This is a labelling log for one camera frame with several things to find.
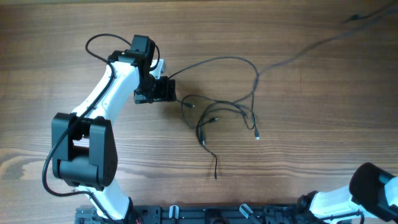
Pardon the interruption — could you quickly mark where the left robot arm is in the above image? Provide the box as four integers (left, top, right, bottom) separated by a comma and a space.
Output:
42, 35, 176, 223

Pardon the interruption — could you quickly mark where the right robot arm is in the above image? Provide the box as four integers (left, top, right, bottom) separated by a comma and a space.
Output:
295, 162, 397, 223

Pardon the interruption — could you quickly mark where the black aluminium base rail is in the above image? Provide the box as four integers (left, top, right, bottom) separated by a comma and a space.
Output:
75, 204, 351, 224

